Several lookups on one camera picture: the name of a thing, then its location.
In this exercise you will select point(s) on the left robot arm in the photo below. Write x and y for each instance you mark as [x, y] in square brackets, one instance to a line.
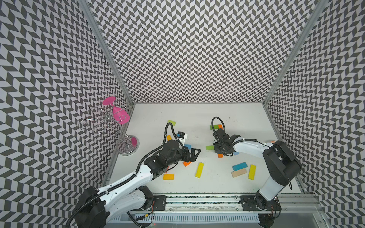
[95, 207]

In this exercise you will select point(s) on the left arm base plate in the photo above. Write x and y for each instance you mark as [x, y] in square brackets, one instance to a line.
[156, 203]

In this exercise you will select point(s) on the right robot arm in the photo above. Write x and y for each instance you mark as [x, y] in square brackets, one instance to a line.
[281, 162]

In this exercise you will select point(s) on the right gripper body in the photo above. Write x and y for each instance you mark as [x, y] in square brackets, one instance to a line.
[220, 149]

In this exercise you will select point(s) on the yellow-orange block bottom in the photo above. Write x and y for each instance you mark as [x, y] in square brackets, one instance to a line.
[168, 177]

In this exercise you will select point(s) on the tan wooden block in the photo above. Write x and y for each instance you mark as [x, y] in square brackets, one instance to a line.
[238, 172]

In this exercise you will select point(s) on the yellow block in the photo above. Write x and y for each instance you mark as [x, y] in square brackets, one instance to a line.
[199, 170]
[252, 171]

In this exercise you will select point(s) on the pink plastic wine glass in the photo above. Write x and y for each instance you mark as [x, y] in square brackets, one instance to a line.
[119, 115]

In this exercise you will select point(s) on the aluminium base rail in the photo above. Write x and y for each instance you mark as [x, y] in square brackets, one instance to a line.
[227, 203]

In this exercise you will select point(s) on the teal block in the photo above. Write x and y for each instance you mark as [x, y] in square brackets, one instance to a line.
[240, 166]

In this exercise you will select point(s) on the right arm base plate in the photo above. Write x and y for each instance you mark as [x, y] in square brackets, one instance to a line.
[258, 203]

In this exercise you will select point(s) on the yellow block right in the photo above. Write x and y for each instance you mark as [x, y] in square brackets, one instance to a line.
[252, 171]

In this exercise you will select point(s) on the lime green block far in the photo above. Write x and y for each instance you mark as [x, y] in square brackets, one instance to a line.
[172, 122]

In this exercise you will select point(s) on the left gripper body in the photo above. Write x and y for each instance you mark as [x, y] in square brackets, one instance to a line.
[185, 156]

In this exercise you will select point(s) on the yellow block centre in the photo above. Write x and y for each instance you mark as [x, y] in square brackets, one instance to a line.
[199, 170]

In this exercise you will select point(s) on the wire glass rack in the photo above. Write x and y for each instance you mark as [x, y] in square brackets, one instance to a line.
[99, 122]

